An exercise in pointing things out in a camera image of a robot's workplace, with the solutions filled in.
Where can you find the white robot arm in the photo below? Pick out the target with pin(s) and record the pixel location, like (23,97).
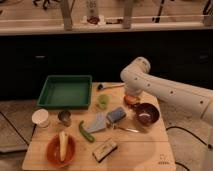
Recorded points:
(196,99)

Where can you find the white paper cup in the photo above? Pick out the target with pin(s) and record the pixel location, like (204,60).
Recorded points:
(41,118)

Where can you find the green plastic cup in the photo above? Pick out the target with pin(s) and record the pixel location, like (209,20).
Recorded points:
(103,101)

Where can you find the wooden handled brush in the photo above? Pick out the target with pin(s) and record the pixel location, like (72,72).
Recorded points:
(102,87)

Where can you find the yellow corn cob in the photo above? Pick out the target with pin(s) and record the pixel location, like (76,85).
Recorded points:
(63,137)

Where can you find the red orange apple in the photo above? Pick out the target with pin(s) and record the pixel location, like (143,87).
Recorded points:
(131,100)

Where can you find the metal fork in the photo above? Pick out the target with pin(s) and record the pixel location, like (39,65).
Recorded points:
(114,126)

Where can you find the grey cloth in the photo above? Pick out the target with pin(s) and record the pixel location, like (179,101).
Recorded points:
(97,124)

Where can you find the black wooden eraser block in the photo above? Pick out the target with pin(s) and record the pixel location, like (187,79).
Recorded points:
(103,150)

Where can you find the orange bowl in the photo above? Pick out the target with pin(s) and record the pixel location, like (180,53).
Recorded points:
(52,153)

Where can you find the wooden board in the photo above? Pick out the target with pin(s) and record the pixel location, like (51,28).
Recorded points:
(148,150)

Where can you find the blue sponge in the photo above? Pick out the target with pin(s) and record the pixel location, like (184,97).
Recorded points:
(116,115)

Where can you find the dark purple bowl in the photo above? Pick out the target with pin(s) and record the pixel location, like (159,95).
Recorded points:
(147,114)

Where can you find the small metal cup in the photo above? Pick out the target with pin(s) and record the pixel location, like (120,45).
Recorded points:
(64,117)

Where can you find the green chili pepper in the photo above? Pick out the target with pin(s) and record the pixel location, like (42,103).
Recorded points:
(85,134)

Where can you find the green plastic tray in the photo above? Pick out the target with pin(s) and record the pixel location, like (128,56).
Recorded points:
(66,92)

